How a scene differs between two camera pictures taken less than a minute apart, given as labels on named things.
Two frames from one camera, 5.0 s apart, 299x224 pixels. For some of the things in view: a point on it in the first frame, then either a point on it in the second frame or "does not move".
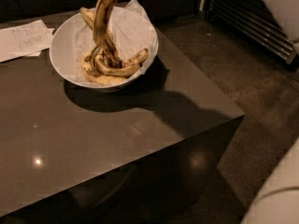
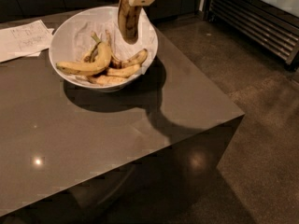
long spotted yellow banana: (100, 21) -> (129, 17)
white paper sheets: (23, 40) does not move
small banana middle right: (120, 72) does not move
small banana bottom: (100, 78) does not move
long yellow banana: (88, 16) -> (90, 67)
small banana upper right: (136, 60) does not move
